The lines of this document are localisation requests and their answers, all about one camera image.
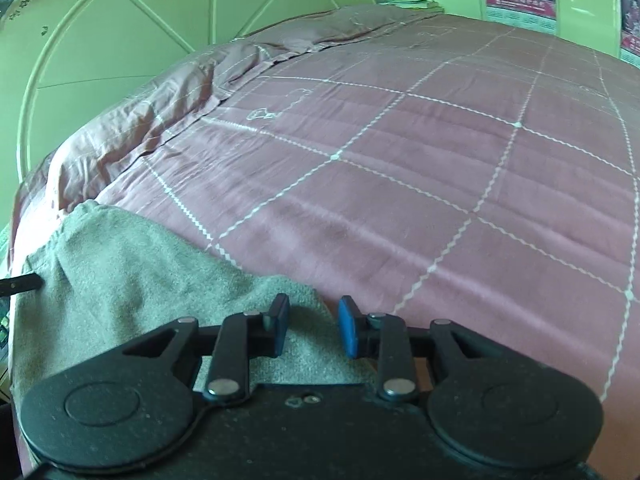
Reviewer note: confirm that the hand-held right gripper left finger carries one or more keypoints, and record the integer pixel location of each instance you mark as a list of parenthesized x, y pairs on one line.
[(281, 324)]

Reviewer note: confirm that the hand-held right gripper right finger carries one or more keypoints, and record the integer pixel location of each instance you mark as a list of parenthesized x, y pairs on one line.
[(347, 329)]

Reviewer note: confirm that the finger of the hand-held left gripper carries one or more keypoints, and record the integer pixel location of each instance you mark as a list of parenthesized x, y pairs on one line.
[(22, 283)]

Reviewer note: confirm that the grey-green towel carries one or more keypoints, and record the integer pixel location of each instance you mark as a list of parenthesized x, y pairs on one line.
[(140, 280)]

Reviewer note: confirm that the pink checked bed sheet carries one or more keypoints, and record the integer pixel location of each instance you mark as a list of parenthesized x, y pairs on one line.
[(400, 185)]

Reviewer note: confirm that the pink pillow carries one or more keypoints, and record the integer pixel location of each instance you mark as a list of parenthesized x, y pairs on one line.
[(350, 22), (145, 120)]

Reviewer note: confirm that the round white headboard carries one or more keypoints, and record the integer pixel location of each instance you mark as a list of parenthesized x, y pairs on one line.
[(130, 25)]

